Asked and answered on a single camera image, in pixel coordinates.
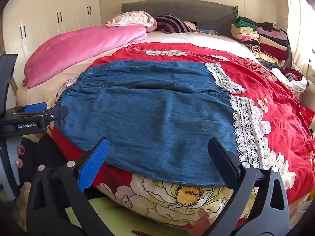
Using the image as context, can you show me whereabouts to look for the cream curtain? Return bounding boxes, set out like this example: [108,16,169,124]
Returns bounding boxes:
[285,0,315,79]

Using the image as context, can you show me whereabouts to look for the floral pillow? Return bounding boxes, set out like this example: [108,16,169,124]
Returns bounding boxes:
[105,10,157,33]

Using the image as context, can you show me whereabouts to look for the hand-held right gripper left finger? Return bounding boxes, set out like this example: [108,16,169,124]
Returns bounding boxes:
[26,138,111,236]

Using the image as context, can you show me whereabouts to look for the blue pants with lace trim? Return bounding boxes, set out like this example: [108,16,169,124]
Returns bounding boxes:
[54,59,270,186]

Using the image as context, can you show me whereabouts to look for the purple striped pillow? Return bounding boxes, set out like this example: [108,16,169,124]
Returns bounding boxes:
[156,14,197,34]

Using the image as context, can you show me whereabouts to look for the grey headboard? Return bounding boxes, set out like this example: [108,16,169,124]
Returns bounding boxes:
[121,1,239,37]

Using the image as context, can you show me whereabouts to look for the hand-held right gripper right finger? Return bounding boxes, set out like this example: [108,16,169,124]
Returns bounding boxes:
[208,138,289,236]

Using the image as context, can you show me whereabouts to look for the red floral blanket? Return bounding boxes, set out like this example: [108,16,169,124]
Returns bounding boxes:
[48,42,315,229]

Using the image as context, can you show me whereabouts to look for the white cloth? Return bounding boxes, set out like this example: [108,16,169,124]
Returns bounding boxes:
[271,67,308,94]

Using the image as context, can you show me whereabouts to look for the green cloth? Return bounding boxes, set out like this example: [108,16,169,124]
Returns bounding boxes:
[65,197,173,236]

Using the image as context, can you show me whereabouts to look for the cream wardrobe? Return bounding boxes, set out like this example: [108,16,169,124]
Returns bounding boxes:
[2,0,102,62]

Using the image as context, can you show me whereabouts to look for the person's left hand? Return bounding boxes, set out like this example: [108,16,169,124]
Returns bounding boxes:
[14,145,26,168]

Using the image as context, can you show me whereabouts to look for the dark cloth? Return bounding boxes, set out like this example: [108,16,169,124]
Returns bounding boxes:
[20,128,83,177]

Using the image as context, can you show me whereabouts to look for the pink quilt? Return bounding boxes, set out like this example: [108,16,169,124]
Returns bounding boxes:
[23,25,148,88]

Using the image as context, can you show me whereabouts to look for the pile of folded clothes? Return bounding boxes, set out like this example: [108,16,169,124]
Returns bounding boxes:
[231,16,292,69]

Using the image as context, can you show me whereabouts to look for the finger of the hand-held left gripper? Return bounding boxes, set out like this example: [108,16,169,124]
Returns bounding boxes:
[47,106,69,122]
[11,102,47,115]

